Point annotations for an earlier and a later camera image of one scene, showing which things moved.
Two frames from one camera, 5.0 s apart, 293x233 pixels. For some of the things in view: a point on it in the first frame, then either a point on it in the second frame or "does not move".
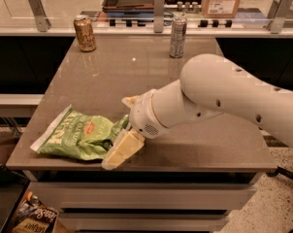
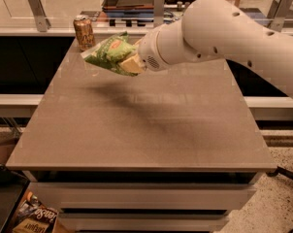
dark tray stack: x=130 y=2 does not move
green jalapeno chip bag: x=81 y=136 to x=109 y=53
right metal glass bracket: x=282 y=1 does not move
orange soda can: x=84 y=31 does not move
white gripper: x=142 y=116 to x=148 y=52
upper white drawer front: x=146 y=195 does not move
